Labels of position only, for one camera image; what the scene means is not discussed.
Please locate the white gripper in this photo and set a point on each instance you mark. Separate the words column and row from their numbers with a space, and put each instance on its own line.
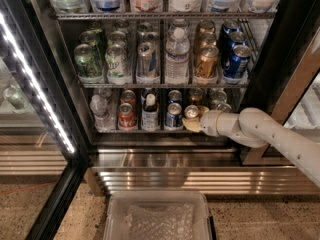
column 209, row 121

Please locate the orange soda can front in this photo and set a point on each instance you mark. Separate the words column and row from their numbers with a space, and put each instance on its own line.
column 191, row 112

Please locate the orange soda can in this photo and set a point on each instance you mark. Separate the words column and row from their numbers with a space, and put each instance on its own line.
column 191, row 112
column 195, row 96

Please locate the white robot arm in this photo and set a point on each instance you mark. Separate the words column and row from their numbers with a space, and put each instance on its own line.
column 254, row 128

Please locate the blue pepsi can bottom front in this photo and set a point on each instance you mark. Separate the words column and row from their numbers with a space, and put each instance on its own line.
column 174, row 115

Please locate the blue pepsi can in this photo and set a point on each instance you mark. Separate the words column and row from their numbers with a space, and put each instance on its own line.
column 175, row 96
column 174, row 115

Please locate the orange soda can rear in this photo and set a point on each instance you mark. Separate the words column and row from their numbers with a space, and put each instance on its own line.
column 195, row 96

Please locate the silver can bottom front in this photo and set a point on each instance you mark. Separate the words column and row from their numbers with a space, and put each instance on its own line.
column 224, row 107

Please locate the blue pepsi can bottom rear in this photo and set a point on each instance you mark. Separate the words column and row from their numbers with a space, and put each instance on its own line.
column 175, row 96

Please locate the silver can bottom rear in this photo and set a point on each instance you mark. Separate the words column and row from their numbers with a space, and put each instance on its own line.
column 216, row 98

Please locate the gold can middle front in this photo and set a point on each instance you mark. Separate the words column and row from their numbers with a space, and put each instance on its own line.
column 206, row 62

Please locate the gold can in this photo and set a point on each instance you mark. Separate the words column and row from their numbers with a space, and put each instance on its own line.
column 205, row 26
column 206, row 62
column 205, row 39

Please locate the blue can middle front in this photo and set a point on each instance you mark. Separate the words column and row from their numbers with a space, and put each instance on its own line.
column 237, row 62

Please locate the red soda can front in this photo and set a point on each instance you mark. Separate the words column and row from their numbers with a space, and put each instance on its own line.
column 126, row 116

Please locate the red soda can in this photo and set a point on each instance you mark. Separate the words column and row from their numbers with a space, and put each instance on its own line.
column 128, row 96
column 126, row 116

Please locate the red soda can rear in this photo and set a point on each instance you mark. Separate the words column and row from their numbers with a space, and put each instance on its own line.
column 128, row 96

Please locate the silver blue can front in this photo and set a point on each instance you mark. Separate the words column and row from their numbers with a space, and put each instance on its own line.
column 147, row 60

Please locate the silver blue can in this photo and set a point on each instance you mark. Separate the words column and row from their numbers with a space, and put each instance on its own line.
column 147, row 60
column 154, row 38
column 142, row 30

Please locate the gold can middle rear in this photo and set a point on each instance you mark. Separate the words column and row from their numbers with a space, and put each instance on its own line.
column 205, row 26

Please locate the steel fridge base grille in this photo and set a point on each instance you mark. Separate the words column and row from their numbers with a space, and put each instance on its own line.
column 212, row 172

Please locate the blue can middle rear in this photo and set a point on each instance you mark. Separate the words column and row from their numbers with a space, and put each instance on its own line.
column 228, row 26

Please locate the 7up can middle front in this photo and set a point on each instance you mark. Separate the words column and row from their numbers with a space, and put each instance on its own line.
column 116, row 58

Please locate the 7up can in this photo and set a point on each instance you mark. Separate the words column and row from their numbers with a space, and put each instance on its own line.
column 116, row 58
column 117, row 37
column 124, row 26

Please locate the silver blue can rear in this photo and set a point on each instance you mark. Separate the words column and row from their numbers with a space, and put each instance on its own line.
column 142, row 30

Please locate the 7up can middle rear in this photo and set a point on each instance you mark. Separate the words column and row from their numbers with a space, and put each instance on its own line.
column 124, row 26

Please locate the green can middle front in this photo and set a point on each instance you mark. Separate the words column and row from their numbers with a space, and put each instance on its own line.
column 86, row 61

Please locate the dark glass bottle front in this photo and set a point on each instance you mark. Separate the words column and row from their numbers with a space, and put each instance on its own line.
column 150, row 120

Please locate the dark glass bottle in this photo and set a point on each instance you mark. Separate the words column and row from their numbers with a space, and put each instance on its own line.
column 150, row 120
column 147, row 91

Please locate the dark glass bottle rear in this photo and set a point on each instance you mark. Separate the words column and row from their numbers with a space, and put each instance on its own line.
column 147, row 91

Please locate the clear water bottle middle front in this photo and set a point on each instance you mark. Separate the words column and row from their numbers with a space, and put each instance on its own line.
column 177, row 55

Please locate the clear water bottle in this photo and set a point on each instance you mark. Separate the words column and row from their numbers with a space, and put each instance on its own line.
column 105, row 93
column 104, row 121
column 179, row 23
column 177, row 55

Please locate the clear water bottle bottom front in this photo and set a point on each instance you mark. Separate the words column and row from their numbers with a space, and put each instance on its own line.
column 104, row 121

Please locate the clear water bottle bottom rear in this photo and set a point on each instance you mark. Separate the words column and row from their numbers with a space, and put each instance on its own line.
column 105, row 93

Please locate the clear water bottle middle rear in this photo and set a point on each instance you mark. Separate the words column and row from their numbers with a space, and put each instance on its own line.
column 179, row 23

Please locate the bubble wrap sheet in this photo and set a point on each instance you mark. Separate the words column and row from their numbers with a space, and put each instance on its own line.
column 165, row 222

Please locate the clear plastic bin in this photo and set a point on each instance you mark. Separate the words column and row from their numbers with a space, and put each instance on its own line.
column 119, row 203

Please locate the middle wire shelf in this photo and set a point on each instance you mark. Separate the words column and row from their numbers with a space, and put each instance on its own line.
column 162, row 86

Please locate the wire shelf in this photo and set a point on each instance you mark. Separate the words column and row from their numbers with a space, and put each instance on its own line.
column 162, row 15
column 131, row 131
column 162, row 86

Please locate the bottom wire shelf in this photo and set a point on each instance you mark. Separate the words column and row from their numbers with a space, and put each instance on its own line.
column 131, row 131

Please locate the top wire shelf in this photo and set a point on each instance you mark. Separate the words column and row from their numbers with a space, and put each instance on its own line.
column 162, row 15

